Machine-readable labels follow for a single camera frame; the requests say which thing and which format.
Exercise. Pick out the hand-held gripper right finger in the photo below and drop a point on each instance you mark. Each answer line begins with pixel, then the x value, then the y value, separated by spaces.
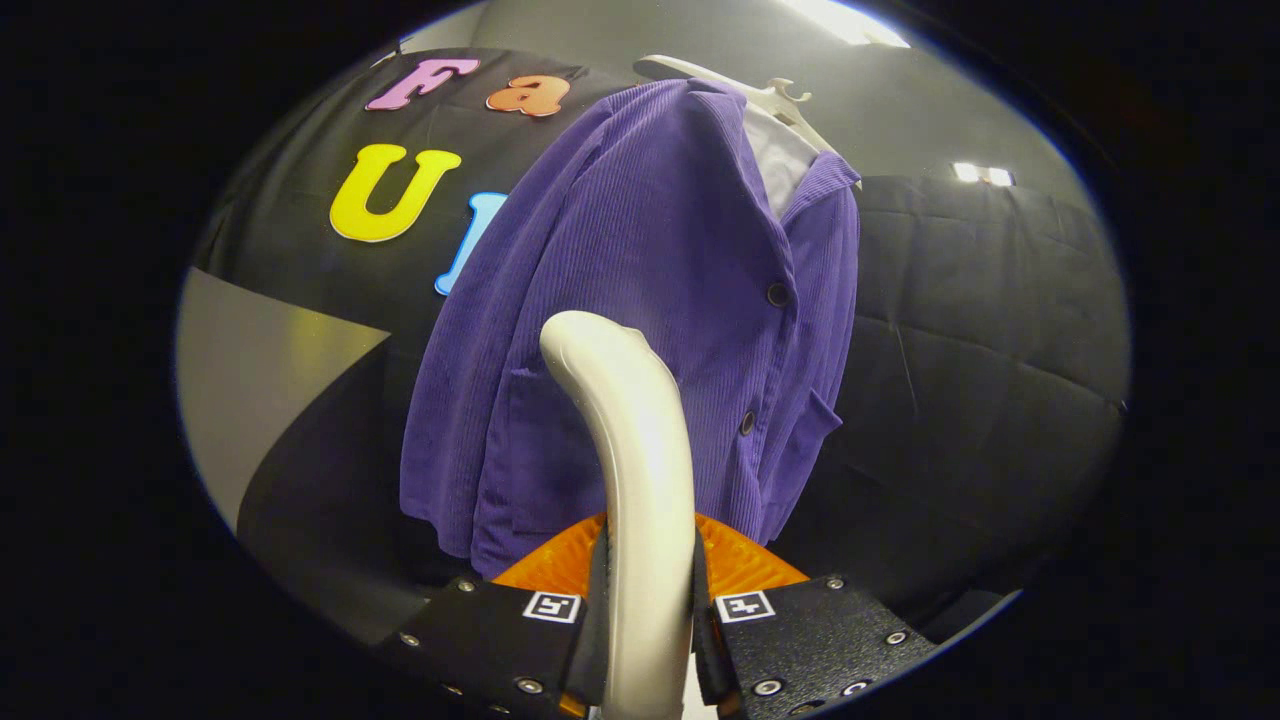
pixel 810 640

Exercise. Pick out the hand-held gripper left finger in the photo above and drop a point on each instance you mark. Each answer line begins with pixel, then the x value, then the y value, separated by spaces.
pixel 490 640

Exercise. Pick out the white garment steamer head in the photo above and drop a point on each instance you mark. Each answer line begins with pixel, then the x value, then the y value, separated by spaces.
pixel 645 480

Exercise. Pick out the white clothes hanger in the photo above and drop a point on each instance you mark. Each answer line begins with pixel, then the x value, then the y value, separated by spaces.
pixel 765 98

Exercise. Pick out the grey cabinet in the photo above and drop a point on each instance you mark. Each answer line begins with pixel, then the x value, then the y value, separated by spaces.
pixel 250 380

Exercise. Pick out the white shirt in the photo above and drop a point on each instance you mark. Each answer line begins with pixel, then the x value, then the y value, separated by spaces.
pixel 780 155

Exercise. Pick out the rectangular ceiling light panel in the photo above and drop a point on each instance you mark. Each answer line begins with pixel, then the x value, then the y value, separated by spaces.
pixel 982 174

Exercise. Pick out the large ceiling light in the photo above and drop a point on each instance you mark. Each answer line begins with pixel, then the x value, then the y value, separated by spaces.
pixel 845 20

